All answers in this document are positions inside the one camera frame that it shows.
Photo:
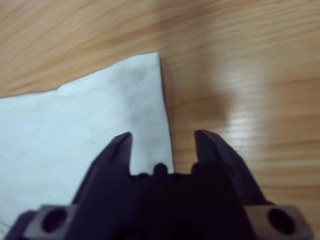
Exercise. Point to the white printed t-shirt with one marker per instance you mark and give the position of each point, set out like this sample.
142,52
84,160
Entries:
75,137

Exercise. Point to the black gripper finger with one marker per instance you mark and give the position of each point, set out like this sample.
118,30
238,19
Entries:
112,162
220,157

